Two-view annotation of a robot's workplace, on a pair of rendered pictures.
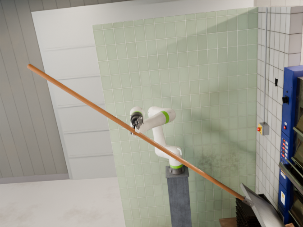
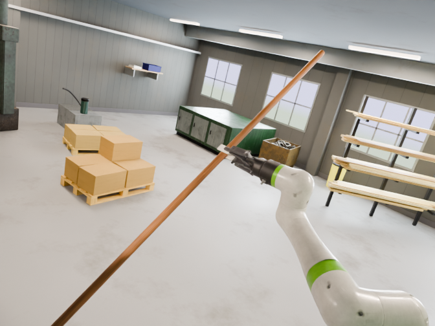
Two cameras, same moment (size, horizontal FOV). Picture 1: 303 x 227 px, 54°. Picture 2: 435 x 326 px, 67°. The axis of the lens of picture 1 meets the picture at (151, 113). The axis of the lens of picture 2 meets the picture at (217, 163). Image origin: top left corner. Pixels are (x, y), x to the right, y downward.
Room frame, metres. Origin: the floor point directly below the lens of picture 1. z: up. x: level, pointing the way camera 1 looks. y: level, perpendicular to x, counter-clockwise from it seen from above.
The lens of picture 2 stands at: (2.59, -0.96, 2.31)
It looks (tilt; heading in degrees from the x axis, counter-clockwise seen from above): 17 degrees down; 127
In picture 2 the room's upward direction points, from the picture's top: 14 degrees clockwise
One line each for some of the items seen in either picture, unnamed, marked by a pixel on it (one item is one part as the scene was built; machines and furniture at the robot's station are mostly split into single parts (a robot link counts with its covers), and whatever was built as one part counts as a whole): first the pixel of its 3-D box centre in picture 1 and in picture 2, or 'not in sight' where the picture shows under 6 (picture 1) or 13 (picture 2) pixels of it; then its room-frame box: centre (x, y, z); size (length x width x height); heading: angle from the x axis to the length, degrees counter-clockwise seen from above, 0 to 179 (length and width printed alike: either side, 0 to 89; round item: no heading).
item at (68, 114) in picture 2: not in sight; (76, 108); (-4.63, 2.86, 0.48); 0.99 x 0.79 x 0.97; 175
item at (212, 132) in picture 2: not in sight; (224, 130); (-3.00, 6.46, 0.42); 2.12 x 1.94 x 0.84; 175
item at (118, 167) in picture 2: not in sight; (112, 165); (-1.56, 1.91, 0.37); 1.32 x 1.00 x 0.74; 83
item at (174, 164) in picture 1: (174, 156); not in sight; (2.53, -0.17, 1.36); 0.16 x 0.13 x 0.19; 49
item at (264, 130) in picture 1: (263, 128); not in sight; (2.69, -1.08, 1.46); 0.10 x 0.07 x 0.10; 179
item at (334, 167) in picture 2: not in sight; (336, 176); (0.24, 6.99, 0.30); 0.37 x 0.37 x 0.61
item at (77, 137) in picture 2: not in sight; (96, 140); (-3.26, 2.63, 0.20); 1.17 x 0.86 x 0.41; 85
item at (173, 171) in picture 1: (176, 165); not in sight; (2.57, -0.19, 1.23); 0.26 x 0.15 x 0.06; 175
